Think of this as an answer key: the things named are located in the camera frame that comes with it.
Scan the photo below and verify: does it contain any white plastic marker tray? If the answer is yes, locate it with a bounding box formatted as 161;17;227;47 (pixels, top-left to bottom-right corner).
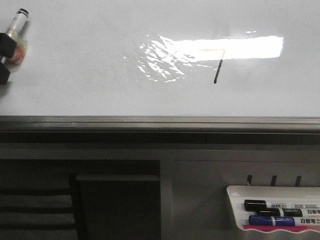
226;185;320;240

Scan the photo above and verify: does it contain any dark slatted chair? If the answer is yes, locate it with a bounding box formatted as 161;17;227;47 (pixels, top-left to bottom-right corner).
0;173;89;240

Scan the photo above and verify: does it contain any black tray hook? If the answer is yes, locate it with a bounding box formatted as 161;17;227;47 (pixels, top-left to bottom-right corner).
294;175;302;187
270;175;277;187
246;174;253;187

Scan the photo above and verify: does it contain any black capped marker upper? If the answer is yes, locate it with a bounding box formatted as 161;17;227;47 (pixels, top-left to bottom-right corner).
244;199;320;211

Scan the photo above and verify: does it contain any blue capped whiteboard marker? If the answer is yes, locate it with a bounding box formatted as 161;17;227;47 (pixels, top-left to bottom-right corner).
248;215;320;227

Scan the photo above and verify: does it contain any black tray hook right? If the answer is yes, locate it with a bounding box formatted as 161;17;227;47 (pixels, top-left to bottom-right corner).
294;175;302;187

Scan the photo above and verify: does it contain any black tray hook left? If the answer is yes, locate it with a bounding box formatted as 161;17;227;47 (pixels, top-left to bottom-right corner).
246;174;253;187

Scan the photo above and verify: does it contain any grey aluminium whiteboard frame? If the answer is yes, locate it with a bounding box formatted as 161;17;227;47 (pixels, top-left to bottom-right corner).
0;115;320;145

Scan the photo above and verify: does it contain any black capped marker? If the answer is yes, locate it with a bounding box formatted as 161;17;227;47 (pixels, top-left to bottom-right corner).
244;199;320;211
256;208;320;217

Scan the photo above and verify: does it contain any black tray hook middle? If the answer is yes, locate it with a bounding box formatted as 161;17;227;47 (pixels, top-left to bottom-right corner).
270;175;277;187

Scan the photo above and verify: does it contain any white whiteboard surface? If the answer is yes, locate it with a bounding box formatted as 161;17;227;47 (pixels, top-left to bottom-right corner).
0;0;320;117

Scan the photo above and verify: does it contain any white black whiteboard marker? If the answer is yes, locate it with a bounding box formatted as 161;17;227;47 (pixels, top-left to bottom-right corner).
5;8;29;64

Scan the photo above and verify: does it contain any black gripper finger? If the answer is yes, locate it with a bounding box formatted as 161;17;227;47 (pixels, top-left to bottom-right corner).
0;32;17;58
0;62;11;85

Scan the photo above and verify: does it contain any black capped marker middle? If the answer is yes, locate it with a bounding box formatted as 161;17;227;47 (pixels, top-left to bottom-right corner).
256;208;320;217

